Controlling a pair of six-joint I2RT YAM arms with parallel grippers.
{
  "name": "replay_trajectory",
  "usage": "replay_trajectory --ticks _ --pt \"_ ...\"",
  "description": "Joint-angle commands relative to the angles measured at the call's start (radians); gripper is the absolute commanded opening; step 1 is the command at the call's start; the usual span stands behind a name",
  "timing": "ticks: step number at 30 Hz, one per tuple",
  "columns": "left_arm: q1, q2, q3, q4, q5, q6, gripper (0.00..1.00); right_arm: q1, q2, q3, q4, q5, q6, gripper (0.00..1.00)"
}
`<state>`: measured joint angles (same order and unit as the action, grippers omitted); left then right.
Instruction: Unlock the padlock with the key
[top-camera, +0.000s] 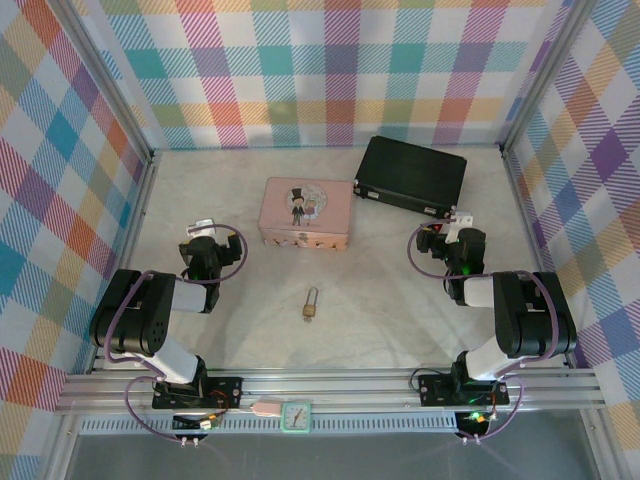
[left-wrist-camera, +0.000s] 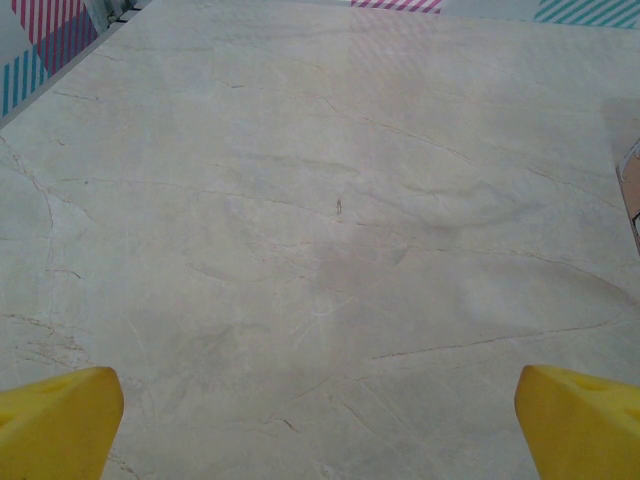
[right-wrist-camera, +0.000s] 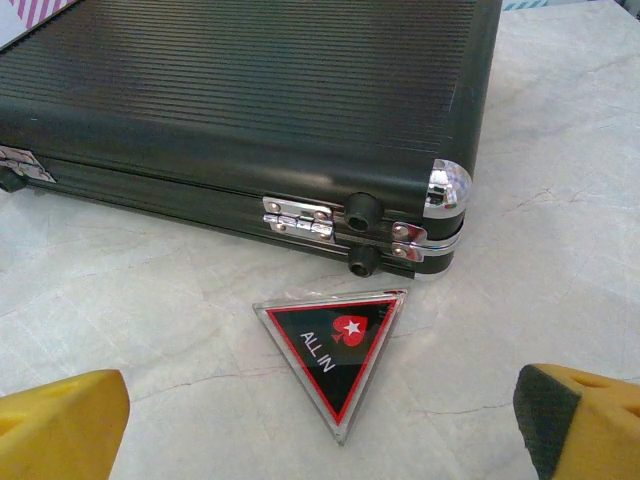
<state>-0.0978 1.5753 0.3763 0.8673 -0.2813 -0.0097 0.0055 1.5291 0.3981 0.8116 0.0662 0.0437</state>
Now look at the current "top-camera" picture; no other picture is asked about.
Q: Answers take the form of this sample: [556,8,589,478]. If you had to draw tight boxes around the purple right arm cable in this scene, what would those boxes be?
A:
[407,227,557,444]

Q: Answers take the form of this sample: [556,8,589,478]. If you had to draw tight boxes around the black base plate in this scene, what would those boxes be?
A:
[417,373,511,407]
[152,375,244,409]

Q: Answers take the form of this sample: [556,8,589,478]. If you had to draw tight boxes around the left aluminium frame post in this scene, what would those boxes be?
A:
[63,0,162,161]

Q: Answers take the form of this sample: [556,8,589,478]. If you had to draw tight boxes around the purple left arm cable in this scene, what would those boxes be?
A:
[102,224,250,444]

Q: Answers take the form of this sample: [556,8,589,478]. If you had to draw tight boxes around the brass padlock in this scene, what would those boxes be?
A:
[301,285,322,319]

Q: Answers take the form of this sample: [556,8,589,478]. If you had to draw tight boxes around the mint green square clock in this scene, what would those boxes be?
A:
[280,402,314,434]

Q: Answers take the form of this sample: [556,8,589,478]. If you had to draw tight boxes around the black ribbed case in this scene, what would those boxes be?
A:
[352,135,469,221]

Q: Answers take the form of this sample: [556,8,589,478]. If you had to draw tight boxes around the aluminium front rail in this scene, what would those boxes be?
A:
[53,368,604,415]

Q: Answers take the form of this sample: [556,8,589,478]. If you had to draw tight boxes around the grey slotted cable duct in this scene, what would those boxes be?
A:
[78,413,461,435]

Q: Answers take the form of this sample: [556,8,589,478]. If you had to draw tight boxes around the small pink white device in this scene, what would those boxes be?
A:
[251,398,284,419]

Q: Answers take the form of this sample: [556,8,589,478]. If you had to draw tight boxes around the aluminium side rail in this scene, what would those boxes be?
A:
[499,144,587,372]
[87,149,162,374]

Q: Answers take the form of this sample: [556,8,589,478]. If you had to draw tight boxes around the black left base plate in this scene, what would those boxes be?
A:
[152,375,244,409]

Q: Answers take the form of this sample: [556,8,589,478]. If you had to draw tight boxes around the small connector board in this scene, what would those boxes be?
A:
[172,412,222,435]
[456,408,499,435]

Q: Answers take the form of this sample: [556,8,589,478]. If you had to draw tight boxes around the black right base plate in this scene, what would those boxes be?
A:
[417,373,511,407]

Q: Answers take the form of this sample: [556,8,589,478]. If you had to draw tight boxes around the right aluminium frame post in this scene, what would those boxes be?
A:
[498,0,602,157]

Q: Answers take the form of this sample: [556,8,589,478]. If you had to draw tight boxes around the pink tin box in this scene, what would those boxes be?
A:
[257,176,354,252]

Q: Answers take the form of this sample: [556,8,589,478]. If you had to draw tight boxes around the left aluminium side rail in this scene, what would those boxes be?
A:
[87,149,162,374]

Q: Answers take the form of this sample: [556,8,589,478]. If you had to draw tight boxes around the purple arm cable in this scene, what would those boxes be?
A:
[407,227,557,444]
[102,224,250,444]

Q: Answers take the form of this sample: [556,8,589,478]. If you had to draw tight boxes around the right aluminium side rail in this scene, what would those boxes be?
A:
[499,144,587,372]

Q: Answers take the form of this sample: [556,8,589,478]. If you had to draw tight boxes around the left small connector board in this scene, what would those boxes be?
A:
[172,412,222,435]

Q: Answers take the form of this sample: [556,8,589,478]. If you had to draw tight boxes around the right small connector board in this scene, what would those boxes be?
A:
[456,408,499,435]

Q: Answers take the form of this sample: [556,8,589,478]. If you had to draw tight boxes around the aluminium frame post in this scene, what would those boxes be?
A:
[63,0,162,161]
[498,0,602,157]

